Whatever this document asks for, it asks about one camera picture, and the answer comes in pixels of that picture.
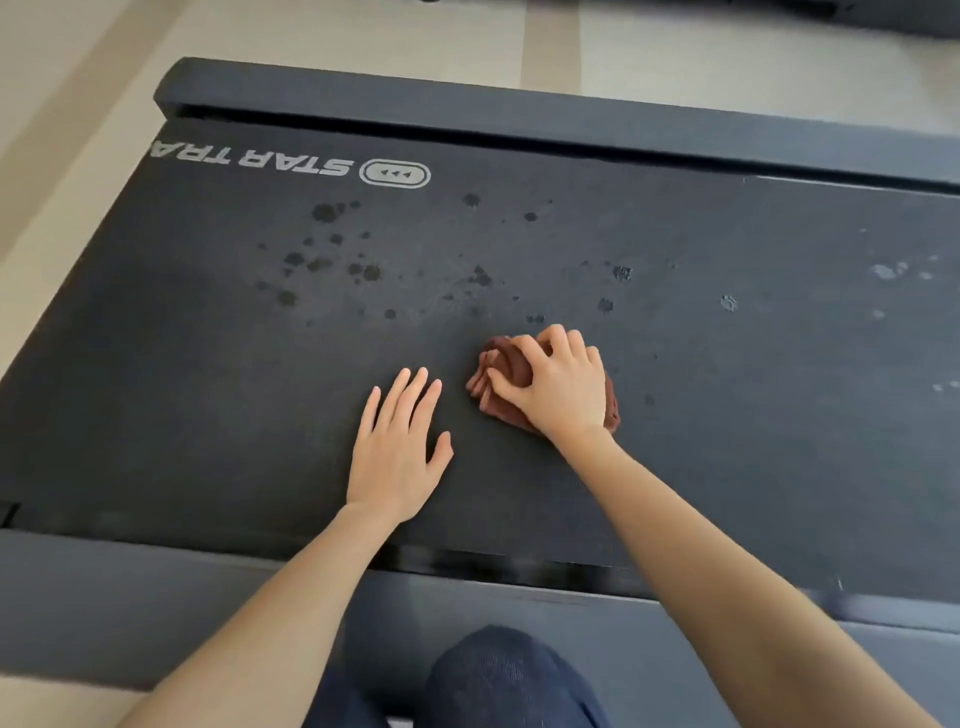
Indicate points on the person's left hand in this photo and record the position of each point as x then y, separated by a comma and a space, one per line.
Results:
394, 465

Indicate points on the person's right hand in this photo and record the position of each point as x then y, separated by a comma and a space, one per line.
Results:
566, 390

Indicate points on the brown cleaning cloth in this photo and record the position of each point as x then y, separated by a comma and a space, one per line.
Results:
502, 364

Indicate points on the stained grey treadmill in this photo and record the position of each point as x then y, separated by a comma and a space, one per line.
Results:
225, 375

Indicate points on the person's left forearm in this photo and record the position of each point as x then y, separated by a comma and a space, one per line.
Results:
255, 637

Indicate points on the person's right forearm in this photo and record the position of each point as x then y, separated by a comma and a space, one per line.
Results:
712, 585

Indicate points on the person's dark blue trousers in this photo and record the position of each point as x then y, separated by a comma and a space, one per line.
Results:
502, 682

